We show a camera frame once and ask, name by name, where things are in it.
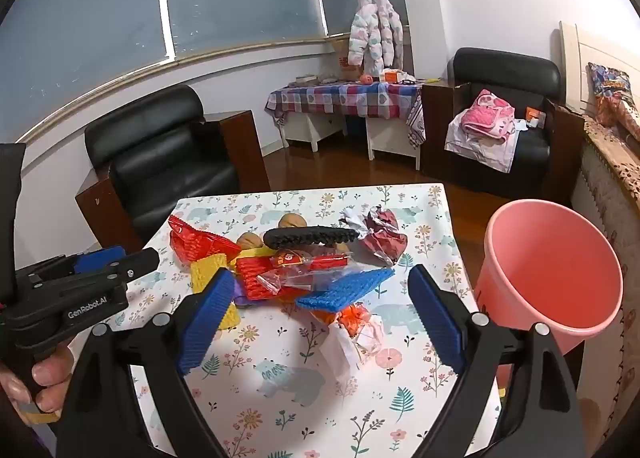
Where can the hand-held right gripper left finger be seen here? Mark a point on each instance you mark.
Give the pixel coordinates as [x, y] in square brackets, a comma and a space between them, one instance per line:
[210, 323]

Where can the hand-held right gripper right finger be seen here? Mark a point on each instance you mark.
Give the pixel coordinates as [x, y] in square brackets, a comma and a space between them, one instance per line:
[440, 323]

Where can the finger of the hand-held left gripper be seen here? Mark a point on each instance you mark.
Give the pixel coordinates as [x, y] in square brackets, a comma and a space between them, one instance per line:
[100, 257]
[135, 263]

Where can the yellow ribbed block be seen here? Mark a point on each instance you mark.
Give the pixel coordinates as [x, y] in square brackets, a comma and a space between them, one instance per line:
[207, 275]

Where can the red ribbed block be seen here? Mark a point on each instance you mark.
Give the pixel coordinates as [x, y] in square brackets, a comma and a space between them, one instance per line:
[250, 278]

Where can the yellow strip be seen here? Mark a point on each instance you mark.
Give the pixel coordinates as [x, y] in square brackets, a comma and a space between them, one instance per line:
[255, 253]

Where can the blue ribbed block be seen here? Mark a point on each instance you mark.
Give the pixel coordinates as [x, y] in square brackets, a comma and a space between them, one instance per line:
[345, 290]

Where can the clear red candy wrapper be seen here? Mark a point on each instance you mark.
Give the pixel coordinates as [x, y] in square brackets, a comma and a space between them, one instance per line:
[287, 259]

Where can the red white crinkled wrapper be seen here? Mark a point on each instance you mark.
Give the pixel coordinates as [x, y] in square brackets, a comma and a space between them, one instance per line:
[385, 238]

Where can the pink plastic bucket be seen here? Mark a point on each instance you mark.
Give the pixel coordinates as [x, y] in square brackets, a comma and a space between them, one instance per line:
[550, 263]

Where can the black ribbed strip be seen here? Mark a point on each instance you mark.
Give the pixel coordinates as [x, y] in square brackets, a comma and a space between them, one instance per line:
[310, 237]

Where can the person's left hand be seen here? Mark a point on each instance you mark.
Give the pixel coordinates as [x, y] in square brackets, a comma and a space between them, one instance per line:
[50, 370]

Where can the brown walnut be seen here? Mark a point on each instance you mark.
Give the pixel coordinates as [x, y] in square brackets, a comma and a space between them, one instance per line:
[249, 241]
[292, 221]

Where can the black leather armchair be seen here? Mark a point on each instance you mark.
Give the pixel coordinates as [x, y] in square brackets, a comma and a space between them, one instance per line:
[505, 70]
[165, 157]

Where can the floral tablecloth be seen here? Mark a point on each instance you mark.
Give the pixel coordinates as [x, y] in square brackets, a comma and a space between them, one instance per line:
[280, 408]

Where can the white floral sheet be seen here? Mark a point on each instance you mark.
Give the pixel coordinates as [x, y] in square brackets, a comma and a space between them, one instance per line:
[480, 150]

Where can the white paper sheet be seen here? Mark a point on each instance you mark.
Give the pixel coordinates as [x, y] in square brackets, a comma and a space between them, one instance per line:
[520, 125]

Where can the pink folded cloth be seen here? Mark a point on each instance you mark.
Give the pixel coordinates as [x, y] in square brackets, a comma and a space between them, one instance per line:
[487, 112]

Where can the bed with brown cover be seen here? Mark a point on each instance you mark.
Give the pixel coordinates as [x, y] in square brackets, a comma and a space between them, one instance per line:
[610, 177]

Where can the small orange box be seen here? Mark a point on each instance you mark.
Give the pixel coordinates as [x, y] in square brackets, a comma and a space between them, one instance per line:
[533, 113]

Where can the large curved window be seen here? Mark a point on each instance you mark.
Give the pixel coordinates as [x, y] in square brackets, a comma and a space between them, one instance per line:
[100, 12]

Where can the checkered tablecloth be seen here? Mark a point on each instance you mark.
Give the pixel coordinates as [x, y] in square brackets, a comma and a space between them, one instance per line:
[340, 97]

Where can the beige flat box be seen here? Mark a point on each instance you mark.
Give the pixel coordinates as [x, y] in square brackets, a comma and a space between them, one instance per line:
[306, 79]

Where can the white orange carton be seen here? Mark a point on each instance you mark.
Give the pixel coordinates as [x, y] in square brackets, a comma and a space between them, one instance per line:
[392, 75]

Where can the red floral quilt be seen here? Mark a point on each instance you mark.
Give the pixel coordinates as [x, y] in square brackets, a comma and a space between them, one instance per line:
[629, 115]

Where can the white bed headboard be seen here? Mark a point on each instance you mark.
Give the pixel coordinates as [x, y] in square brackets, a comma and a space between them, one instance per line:
[575, 67]

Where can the colourful printed pillow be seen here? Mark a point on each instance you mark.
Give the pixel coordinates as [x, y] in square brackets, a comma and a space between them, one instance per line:
[607, 82]

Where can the pink white puffer jacket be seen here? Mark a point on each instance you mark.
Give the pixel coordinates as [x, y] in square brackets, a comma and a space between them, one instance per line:
[370, 32]

